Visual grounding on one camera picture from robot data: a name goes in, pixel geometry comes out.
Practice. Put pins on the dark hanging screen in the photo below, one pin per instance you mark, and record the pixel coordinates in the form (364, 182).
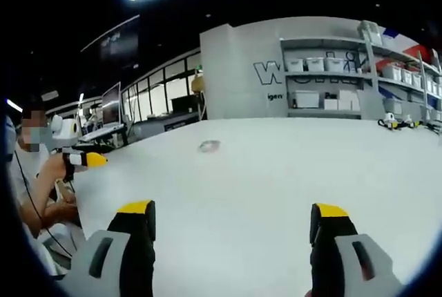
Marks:
(119, 39)

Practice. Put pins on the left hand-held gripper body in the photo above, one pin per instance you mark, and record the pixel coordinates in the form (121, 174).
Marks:
(64, 133)

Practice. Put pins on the silver computer monitor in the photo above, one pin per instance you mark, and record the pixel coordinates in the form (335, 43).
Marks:
(111, 105)

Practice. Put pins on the tall grey shelving rack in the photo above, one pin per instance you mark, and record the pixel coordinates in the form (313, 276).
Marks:
(404, 83)

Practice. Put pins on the large white storage box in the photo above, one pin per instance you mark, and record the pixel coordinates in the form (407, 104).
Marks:
(305, 99)

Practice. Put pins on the grey shelving unit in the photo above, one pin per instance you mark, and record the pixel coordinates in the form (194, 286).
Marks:
(324, 81)

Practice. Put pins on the clear resealable bag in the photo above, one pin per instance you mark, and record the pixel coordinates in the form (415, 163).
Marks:
(209, 146)

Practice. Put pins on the black counter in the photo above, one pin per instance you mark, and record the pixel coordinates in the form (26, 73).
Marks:
(165, 122)

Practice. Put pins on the person's head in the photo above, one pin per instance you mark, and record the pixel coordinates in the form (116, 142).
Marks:
(34, 105)

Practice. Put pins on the yellow tank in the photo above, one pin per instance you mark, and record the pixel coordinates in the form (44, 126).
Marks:
(199, 83)

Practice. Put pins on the row of white shelf bins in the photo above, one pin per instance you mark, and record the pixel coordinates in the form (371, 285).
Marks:
(414, 77)

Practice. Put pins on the seated person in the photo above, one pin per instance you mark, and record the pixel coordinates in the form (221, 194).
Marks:
(19, 179)

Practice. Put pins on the black computer monitor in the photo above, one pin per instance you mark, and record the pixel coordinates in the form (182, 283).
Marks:
(185, 103)

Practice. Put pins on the tall white carton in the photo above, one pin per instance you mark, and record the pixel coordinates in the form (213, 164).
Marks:
(348, 100)

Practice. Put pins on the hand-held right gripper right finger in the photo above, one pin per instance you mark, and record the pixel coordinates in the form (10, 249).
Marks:
(331, 262)

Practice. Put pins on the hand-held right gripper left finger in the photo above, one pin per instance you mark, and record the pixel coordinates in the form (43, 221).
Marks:
(133, 262)

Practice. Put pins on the white lidded storage bin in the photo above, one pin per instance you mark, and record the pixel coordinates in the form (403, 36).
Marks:
(334, 64)
(315, 64)
(294, 65)

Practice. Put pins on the small white carton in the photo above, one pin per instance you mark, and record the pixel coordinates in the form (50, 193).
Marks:
(331, 104)

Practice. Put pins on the spare hand-held gripper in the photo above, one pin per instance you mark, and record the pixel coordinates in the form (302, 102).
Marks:
(388, 121)
(409, 121)

